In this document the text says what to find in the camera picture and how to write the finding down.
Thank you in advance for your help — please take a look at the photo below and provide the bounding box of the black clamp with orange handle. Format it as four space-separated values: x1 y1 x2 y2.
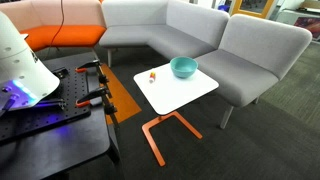
74 86 120 130
74 58 110 86

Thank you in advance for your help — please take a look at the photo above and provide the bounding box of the orange metal table frame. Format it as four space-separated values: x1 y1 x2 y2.
141 110 204 168

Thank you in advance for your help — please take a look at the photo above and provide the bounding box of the teal bowl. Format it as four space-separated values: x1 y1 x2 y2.
169 55 199 80

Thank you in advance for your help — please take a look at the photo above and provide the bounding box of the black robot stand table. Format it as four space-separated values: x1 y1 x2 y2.
0 51 122 180

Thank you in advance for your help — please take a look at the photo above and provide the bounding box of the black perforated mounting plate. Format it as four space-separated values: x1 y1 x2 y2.
0 66 93 144

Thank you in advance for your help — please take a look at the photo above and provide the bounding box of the grey corner sofa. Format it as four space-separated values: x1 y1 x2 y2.
98 0 231 68

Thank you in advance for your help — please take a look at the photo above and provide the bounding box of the red poster board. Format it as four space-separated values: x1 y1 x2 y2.
293 16 320 43

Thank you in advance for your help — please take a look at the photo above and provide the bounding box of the orange door frame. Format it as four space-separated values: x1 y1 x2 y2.
230 0 280 20

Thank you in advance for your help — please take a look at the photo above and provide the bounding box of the small white tube, red cap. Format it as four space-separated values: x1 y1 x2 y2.
148 71 157 84

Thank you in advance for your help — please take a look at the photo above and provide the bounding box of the thin black hanging cable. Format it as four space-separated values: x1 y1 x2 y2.
45 0 66 52

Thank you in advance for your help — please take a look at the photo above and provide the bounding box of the small black bracket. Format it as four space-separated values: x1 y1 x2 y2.
52 67 70 80

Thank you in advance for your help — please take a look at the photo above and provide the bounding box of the orange floor strip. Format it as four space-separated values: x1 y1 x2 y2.
99 63 143 126

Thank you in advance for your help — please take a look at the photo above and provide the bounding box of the grey sofa seat with backrest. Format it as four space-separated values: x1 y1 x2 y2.
194 13 314 131

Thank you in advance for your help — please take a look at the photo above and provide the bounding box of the orange and pink sofa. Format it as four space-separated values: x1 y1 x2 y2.
0 0 107 53

